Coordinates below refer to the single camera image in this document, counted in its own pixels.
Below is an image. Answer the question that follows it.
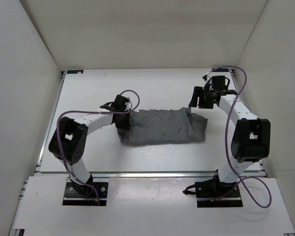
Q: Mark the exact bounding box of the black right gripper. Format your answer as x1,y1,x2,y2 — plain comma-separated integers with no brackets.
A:
189,87,215,110

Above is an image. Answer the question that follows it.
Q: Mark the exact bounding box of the grey pleated skirt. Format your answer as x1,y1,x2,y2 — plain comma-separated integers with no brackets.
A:
117,107,208,147

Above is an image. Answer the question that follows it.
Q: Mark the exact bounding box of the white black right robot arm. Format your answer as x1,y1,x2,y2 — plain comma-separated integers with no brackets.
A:
189,75,271,197

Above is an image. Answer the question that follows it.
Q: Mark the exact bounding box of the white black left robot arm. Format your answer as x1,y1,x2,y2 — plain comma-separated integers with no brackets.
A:
48,93,132,201

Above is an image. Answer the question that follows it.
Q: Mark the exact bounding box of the right blue table label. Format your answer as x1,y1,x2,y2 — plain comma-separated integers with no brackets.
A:
212,68,229,73

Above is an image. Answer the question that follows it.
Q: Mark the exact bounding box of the blue table label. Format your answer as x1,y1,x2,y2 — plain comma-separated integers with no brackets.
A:
67,70,84,74
212,68,229,73

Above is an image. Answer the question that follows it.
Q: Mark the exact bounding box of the left blue table label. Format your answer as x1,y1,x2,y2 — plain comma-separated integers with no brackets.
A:
67,70,84,74

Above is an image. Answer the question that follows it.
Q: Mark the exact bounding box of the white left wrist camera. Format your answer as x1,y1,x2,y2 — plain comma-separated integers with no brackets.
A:
125,99,133,111

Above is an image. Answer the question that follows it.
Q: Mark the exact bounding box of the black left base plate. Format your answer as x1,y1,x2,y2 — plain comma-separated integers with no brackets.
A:
62,179,109,207

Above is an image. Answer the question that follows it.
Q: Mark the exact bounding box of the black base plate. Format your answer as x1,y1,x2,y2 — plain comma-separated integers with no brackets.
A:
62,179,109,207
183,176,243,208

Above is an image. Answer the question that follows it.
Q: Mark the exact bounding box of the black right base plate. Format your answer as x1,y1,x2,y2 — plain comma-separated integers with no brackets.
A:
183,176,243,208

